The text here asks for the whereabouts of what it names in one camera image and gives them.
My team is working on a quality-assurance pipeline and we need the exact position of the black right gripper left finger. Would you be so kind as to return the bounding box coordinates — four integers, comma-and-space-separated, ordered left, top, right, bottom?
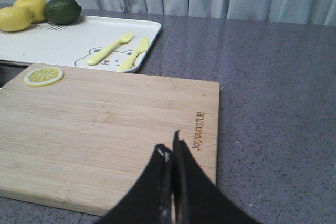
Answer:
98, 144, 172, 223

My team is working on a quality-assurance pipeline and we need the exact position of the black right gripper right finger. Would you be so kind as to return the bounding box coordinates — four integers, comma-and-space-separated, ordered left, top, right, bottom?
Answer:
172, 131, 257, 223

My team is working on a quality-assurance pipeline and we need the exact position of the white bear tray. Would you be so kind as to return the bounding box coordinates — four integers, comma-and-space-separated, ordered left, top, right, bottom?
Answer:
1, 16, 161, 71

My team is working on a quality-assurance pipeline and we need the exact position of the wooden cutting board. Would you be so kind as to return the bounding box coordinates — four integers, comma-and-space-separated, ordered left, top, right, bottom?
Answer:
1, 63, 220, 215

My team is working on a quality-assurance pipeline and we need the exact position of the yellow plastic knife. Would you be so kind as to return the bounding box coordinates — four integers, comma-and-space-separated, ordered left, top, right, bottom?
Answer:
117, 37, 149, 71

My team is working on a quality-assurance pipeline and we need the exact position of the lemon slice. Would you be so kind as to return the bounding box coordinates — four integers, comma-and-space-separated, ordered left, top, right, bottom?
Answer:
24, 67, 64, 87

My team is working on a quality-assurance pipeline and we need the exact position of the yellow plastic fork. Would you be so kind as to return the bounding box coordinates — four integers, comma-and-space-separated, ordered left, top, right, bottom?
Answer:
86, 31, 134, 66

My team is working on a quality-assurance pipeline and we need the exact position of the green lime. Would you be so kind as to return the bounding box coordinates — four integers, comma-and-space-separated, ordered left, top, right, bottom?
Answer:
43, 0, 82, 25

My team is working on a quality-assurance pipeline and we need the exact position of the rear yellow lemon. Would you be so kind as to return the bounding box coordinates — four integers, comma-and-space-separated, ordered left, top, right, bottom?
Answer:
13, 0, 47, 23

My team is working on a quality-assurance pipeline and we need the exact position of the yellow lemon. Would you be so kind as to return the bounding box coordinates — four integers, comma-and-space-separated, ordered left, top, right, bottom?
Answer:
13, 0, 47, 23
1, 6, 33, 32

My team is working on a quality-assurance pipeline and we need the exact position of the front yellow lemon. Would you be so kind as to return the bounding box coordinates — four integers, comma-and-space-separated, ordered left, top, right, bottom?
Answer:
1, 6, 33, 32

